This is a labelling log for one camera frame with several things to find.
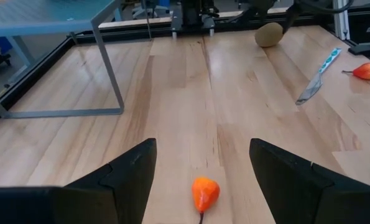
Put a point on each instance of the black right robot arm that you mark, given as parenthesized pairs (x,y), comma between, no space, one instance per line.
(192,12)

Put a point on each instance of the grey perforated metal riser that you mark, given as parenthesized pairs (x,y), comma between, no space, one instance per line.
(32,15)

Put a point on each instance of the orange toy pepper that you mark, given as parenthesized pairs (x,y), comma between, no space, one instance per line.
(205,193)

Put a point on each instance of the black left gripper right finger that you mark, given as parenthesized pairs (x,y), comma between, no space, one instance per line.
(312,199)

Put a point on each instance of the silver aluminium frame post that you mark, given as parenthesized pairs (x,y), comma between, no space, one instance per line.
(341,18)

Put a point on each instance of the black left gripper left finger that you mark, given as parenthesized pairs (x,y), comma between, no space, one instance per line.
(79,205)

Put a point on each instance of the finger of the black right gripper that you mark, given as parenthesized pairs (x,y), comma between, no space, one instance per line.
(290,17)

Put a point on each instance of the brown kiwi fruit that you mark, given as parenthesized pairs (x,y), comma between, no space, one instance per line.
(268,35)

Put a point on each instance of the black table edge bracket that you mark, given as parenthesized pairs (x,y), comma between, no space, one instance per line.
(365,49)

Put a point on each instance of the orange red pear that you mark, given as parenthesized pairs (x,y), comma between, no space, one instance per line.
(366,71)

